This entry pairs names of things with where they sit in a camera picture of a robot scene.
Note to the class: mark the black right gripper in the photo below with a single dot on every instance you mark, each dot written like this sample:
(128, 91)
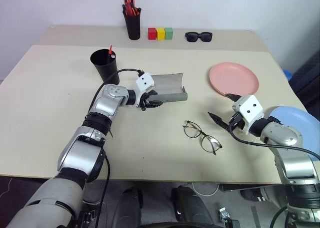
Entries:
(237, 122)

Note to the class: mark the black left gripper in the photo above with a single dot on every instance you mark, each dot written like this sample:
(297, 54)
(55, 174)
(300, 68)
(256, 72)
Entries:
(144, 100)

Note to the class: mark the grey glasses case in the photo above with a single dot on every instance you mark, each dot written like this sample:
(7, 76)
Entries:
(167, 84)

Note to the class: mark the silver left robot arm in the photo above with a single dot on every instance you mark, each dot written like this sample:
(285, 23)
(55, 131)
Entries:
(75, 152)

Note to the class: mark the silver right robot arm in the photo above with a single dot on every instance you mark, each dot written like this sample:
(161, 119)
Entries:
(297, 168)

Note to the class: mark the wide black cup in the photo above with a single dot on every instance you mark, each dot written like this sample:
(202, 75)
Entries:
(106, 69)

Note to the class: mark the tall black pen cup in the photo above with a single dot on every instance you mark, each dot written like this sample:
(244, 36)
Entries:
(132, 25)

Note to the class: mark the pink plate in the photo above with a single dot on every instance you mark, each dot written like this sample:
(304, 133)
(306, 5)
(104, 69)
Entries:
(232, 77)

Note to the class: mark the thin framed eyeglasses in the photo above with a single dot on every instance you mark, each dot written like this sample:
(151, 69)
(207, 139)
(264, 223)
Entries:
(201, 135)

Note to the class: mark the white capped marker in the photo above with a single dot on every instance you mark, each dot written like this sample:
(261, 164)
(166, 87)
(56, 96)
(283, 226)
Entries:
(113, 56)

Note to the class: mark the yellow cube block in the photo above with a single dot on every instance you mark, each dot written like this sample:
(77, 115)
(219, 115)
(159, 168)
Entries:
(160, 34)

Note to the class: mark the red cube block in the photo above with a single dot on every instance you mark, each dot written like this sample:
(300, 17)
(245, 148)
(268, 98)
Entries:
(152, 34)

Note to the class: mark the red marker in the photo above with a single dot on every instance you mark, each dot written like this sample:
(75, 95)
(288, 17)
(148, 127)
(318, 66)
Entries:
(110, 50)

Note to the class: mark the green cube block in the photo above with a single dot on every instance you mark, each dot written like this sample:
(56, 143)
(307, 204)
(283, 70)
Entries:
(169, 33)

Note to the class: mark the blue plate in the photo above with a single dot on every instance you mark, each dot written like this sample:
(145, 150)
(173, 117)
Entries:
(295, 115)

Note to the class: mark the blue round object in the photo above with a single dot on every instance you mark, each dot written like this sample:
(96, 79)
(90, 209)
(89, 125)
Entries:
(288, 75)

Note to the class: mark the black sunglasses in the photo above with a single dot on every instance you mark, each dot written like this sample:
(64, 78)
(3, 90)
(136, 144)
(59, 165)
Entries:
(192, 36)

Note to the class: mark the black chair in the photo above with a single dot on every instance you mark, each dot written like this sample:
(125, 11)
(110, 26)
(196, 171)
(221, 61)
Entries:
(308, 85)

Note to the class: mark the black capped marker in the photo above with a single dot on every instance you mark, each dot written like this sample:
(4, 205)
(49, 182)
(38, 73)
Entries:
(139, 10)

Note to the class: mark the dark rounded shape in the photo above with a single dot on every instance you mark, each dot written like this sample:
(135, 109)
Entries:
(130, 208)
(190, 205)

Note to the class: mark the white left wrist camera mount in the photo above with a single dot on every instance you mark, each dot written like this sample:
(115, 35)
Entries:
(145, 81)

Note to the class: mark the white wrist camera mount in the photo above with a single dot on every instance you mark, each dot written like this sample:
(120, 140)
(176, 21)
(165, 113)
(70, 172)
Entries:
(145, 81)
(250, 107)

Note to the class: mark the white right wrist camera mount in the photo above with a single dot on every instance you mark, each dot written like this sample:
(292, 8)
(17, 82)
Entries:
(250, 107)

